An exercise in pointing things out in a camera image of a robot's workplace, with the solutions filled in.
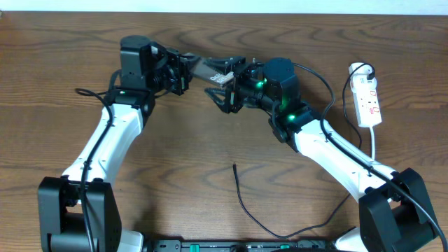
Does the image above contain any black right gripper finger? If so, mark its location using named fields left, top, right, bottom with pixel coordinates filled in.
left=206, top=57, right=235, bottom=72
left=204, top=87, right=231, bottom=113

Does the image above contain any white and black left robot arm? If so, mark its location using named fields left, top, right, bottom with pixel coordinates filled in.
left=38, top=35, right=200, bottom=251

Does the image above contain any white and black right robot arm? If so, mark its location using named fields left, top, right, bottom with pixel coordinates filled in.
left=204, top=57, right=447, bottom=251

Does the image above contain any white power strip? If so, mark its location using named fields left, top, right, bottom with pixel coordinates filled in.
left=349, top=62, right=382, bottom=128

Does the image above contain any black left camera cable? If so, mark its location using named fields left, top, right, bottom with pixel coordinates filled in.
left=74, top=69, right=123, bottom=252

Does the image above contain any black camera cable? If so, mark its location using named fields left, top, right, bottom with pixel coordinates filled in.
left=292, top=62, right=448, bottom=246
left=74, top=69, right=123, bottom=252

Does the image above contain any white power strip cord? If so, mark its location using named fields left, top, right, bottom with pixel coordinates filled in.
left=369, top=126, right=377, bottom=160

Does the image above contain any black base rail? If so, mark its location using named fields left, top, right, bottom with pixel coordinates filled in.
left=142, top=239, right=337, bottom=252

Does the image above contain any black right camera cable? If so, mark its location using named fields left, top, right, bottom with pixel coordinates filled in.
left=292, top=62, right=448, bottom=246

